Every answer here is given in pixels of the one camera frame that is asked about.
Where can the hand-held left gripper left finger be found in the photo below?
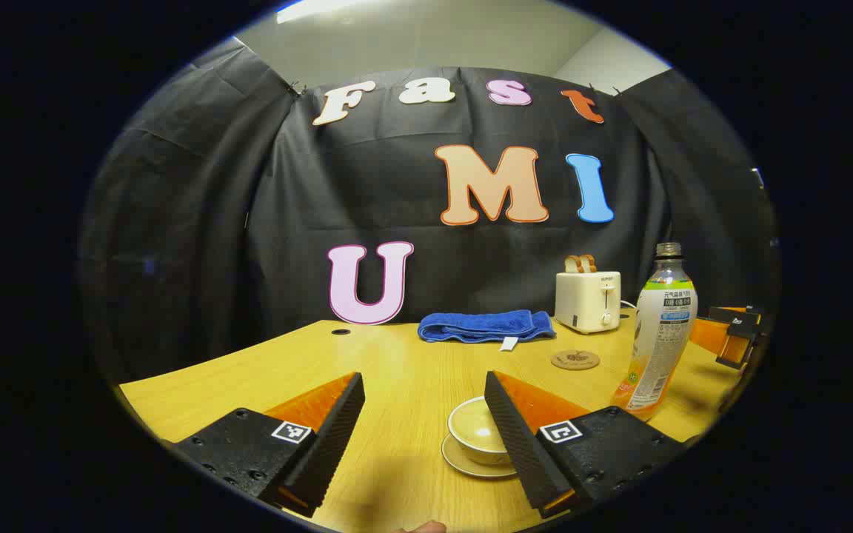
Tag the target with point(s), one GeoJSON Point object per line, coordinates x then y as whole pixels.
{"type": "Point", "coordinates": [323, 451]}

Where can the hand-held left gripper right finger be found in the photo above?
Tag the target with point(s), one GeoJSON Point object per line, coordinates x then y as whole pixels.
{"type": "Point", "coordinates": [519, 444]}

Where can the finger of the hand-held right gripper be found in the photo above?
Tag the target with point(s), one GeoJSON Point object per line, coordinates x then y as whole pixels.
{"type": "Point", "coordinates": [737, 317]}
{"type": "Point", "coordinates": [708, 337]}

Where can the clear orange-drink water bottle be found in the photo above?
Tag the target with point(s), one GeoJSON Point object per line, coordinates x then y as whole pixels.
{"type": "Point", "coordinates": [660, 340]}

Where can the white ceramic teacup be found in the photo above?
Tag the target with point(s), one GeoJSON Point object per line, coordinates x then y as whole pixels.
{"type": "Point", "coordinates": [467, 453]}

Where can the round cork coaster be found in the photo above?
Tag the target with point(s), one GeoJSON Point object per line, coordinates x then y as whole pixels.
{"type": "Point", "coordinates": [574, 360]}

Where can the beige ceramic saucer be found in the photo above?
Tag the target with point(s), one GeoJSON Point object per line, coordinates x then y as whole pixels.
{"type": "Point", "coordinates": [463, 465]}

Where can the white toaster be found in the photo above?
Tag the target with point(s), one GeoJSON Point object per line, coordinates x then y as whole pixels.
{"type": "Point", "coordinates": [586, 303]}

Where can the blue folded towel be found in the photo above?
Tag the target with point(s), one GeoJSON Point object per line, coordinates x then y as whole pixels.
{"type": "Point", "coordinates": [471, 326]}

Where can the toast slice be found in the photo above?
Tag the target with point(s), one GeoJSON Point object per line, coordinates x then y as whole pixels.
{"type": "Point", "coordinates": [589, 263]}
{"type": "Point", "coordinates": [572, 264]}

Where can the black backdrop cloth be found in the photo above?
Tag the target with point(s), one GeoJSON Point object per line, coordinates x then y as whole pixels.
{"type": "Point", "coordinates": [197, 222]}

